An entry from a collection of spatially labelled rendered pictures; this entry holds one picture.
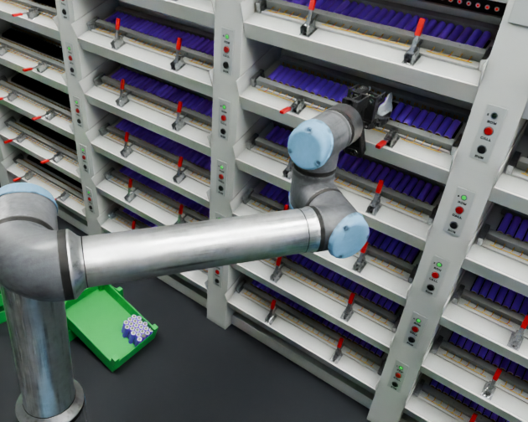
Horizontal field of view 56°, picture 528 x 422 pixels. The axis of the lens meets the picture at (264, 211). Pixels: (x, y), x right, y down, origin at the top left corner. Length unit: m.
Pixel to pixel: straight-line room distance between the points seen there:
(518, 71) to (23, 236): 0.93
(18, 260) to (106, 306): 1.19
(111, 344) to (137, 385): 0.19
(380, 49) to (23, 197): 0.81
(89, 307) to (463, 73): 1.49
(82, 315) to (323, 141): 1.28
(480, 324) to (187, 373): 0.99
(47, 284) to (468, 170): 0.87
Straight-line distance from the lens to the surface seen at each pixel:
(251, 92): 1.44
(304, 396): 1.83
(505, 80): 1.12
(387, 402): 1.72
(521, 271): 1.31
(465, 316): 1.43
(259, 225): 0.89
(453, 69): 1.17
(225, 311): 1.92
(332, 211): 0.95
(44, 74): 2.17
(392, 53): 1.21
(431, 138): 1.24
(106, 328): 1.96
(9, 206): 0.94
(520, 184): 1.22
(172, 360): 1.90
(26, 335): 1.11
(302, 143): 0.99
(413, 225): 1.33
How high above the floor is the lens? 1.48
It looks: 34 degrees down
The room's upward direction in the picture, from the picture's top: 6 degrees clockwise
